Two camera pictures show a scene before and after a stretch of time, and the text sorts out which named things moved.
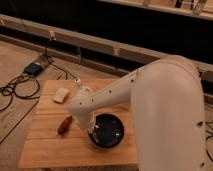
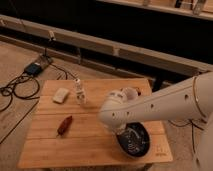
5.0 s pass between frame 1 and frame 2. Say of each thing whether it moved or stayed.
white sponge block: stayed
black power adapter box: stayed
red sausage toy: stayed
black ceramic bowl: moved
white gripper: moved
